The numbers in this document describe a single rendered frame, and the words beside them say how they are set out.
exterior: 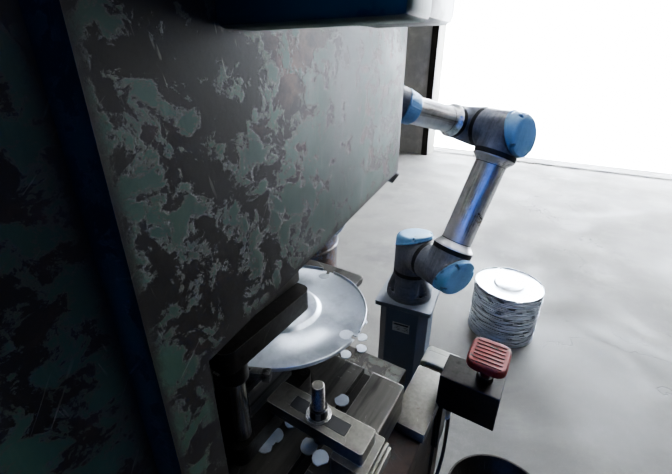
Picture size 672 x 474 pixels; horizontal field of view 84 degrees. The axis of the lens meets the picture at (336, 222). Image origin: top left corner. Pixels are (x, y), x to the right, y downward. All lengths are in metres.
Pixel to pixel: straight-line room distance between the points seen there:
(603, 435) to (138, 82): 1.70
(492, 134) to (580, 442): 1.09
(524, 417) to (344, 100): 1.47
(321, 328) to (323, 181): 0.36
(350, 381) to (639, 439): 1.30
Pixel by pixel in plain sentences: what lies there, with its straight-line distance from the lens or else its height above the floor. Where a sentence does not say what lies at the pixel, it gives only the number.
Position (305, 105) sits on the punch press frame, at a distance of 0.28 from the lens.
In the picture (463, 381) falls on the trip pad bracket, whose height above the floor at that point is 0.70.
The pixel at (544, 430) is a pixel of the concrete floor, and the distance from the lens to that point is 1.65.
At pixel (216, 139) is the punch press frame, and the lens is 0.22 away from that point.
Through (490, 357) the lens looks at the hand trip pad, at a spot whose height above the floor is 0.76.
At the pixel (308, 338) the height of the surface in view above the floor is 0.78.
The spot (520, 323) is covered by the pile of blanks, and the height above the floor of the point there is 0.13.
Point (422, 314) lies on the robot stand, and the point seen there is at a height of 0.44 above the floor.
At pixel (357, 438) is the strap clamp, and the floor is 0.76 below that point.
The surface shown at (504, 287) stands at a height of 0.25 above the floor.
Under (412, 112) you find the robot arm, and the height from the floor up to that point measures 1.08.
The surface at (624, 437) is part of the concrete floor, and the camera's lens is 1.77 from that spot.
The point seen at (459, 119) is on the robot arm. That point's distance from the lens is 1.14.
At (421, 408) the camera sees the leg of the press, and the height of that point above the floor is 0.64.
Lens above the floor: 1.19
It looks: 24 degrees down
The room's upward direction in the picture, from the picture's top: straight up
